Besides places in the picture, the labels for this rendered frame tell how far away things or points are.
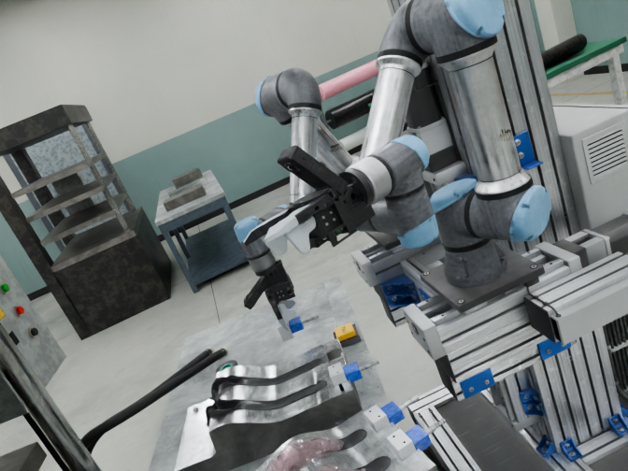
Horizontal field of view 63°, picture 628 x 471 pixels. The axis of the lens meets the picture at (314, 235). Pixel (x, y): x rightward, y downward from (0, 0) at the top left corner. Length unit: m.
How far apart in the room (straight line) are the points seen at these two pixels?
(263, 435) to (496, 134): 0.90
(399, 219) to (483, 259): 0.38
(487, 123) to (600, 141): 0.53
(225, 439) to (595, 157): 1.20
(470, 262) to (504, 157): 0.28
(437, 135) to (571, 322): 0.57
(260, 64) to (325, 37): 1.06
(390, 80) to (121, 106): 6.79
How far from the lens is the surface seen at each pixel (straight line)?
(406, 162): 0.88
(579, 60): 4.41
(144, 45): 7.74
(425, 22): 1.05
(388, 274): 1.71
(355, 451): 1.22
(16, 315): 1.78
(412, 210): 0.91
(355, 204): 0.83
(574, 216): 1.60
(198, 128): 7.69
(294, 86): 1.48
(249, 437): 1.38
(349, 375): 1.36
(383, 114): 1.05
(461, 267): 1.26
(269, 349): 1.84
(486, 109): 1.06
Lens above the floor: 1.66
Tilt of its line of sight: 19 degrees down
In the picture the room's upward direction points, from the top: 23 degrees counter-clockwise
